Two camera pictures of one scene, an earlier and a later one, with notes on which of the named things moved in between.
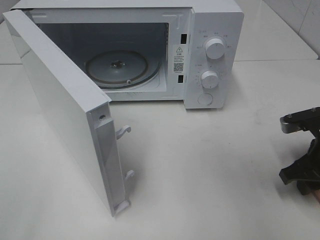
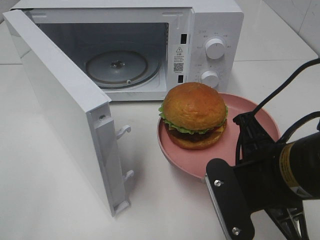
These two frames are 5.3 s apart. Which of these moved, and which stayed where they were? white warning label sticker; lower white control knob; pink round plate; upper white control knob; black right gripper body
Moved: pink round plate; black right gripper body
Stayed: upper white control knob; lower white control knob; white warning label sticker
